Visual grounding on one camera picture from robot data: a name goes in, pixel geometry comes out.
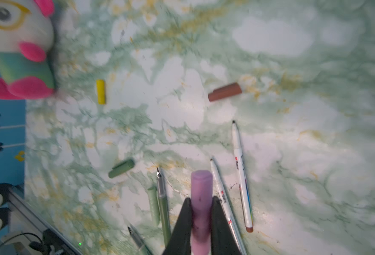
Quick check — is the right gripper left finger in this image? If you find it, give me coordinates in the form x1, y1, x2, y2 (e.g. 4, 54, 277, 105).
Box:
163, 198, 193, 255

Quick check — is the yellow pen cap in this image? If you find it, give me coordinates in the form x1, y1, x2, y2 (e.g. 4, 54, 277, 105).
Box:
96, 80, 106, 105

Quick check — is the pink green plush toy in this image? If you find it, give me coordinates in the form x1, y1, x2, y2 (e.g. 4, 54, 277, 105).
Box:
0, 0, 56, 100

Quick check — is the aluminium front rail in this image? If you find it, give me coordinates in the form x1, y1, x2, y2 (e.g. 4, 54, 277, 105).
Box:
6, 186, 82, 255

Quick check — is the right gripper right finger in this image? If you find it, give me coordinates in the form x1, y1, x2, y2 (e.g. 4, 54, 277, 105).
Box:
211, 196, 242, 255

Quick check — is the white pen brown end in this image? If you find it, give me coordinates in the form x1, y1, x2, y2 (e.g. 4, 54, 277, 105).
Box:
232, 121, 253, 233

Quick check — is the brown pen cap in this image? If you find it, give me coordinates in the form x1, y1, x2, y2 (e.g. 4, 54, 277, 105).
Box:
208, 82, 243, 102

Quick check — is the dark green gel pen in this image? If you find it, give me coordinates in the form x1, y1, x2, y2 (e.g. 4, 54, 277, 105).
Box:
127, 225, 153, 255

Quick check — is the light green pen cap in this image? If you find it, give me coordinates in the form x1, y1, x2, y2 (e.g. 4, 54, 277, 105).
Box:
147, 186, 160, 226

